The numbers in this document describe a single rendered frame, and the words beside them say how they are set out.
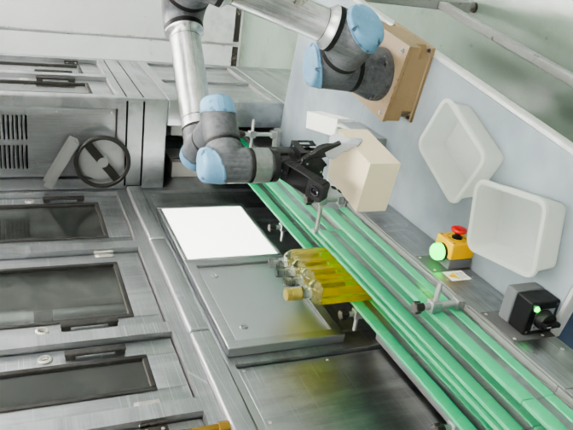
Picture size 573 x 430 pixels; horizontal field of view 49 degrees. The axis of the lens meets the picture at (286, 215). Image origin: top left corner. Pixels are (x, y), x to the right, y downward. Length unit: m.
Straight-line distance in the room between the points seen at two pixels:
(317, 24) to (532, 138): 0.57
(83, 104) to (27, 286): 0.80
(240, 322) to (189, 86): 0.66
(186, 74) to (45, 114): 1.09
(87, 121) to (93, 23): 2.76
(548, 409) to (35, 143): 1.97
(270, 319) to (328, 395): 0.30
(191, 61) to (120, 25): 3.75
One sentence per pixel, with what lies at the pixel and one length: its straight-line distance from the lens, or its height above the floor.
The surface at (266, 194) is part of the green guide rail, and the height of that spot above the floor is 0.93.
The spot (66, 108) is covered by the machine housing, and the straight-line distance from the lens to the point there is 2.53.
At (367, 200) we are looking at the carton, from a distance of 1.39.
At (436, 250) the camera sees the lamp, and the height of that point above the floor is 0.85.
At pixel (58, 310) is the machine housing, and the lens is 1.90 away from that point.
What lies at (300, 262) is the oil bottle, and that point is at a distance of 1.80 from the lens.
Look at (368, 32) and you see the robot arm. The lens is 1.62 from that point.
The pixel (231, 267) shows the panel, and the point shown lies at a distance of 2.05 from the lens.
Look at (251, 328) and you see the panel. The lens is 1.77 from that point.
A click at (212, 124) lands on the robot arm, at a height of 1.43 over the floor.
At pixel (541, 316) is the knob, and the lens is 1.44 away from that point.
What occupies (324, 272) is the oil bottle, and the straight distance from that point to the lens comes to 1.76.
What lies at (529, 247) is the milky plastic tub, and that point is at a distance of 1.53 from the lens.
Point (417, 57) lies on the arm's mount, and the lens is 1.80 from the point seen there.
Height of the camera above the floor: 1.81
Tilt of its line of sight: 23 degrees down
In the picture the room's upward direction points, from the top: 92 degrees counter-clockwise
